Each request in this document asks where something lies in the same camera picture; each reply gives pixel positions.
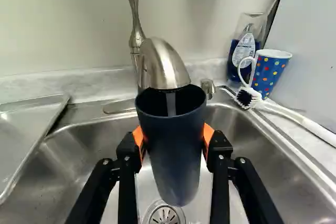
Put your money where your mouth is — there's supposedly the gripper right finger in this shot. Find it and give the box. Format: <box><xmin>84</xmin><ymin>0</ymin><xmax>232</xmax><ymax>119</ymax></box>
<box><xmin>201</xmin><ymin>123</ymin><xmax>285</xmax><ymax>224</ymax></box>

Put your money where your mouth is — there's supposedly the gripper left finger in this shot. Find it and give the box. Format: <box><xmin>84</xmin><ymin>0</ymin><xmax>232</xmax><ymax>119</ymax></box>
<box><xmin>65</xmin><ymin>126</ymin><xmax>148</xmax><ymax>224</ymax></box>

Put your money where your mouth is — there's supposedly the dark blue plastic cup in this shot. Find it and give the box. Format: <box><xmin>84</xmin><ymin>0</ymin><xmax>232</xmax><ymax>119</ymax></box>
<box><xmin>134</xmin><ymin>84</ymin><xmax>207</xmax><ymax>207</ymax></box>

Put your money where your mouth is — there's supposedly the metal tray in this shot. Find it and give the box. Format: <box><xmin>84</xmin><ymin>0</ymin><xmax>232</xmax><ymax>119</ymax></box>
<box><xmin>0</xmin><ymin>93</ymin><xmax>71</xmax><ymax>205</ymax></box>

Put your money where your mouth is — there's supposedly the stainless steel sink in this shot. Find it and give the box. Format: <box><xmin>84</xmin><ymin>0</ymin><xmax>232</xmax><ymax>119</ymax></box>
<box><xmin>0</xmin><ymin>85</ymin><xmax>336</xmax><ymax>224</ymax></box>

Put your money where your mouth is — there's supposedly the white dish brush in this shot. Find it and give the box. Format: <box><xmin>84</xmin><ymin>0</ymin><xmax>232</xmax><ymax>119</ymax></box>
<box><xmin>235</xmin><ymin>89</ymin><xmax>336</xmax><ymax>148</ymax></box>

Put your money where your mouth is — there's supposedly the small steel sink knob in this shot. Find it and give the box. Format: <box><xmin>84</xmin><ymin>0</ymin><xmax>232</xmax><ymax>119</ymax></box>
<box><xmin>201</xmin><ymin>78</ymin><xmax>217</xmax><ymax>100</ymax></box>

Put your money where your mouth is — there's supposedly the blue polka dot mug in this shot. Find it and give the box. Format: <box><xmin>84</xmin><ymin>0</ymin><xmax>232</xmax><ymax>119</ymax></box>
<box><xmin>237</xmin><ymin>49</ymin><xmax>293</xmax><ymax>101</ymax></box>

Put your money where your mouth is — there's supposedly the brushed steel tap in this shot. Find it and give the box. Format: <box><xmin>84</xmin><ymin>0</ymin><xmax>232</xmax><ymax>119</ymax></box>
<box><xmin>103</xmin><ymin>0</ymin><xmax>192</xmax><ymax>115</ymax></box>

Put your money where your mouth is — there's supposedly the blue dish soap bottle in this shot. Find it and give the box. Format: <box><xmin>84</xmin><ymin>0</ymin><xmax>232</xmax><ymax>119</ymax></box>
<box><xmin>227</xmin><ymin>12</ymin><xmax>265</xmax><ymax>83</ymax></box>

